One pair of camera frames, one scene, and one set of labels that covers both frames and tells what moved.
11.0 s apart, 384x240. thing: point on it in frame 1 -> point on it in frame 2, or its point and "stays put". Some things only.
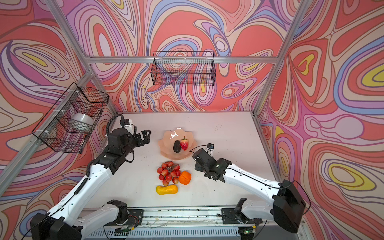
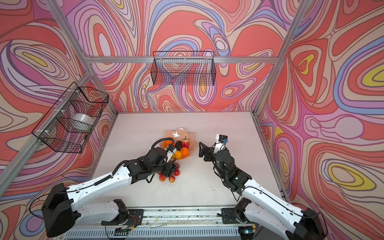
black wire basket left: [67, 126] stays put
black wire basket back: [184, 68] stays put
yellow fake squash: [168, 189] -> [177, 154]
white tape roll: [81, 122] stays put
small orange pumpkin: [184, 178] -> [167, 143]
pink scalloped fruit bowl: [166, 144] stays put
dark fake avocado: [177, 146] stays put
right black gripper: [198, 167] -> [210, 152]
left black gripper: [146, 138] -> [170, 170]
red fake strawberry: [184, 144] stays put
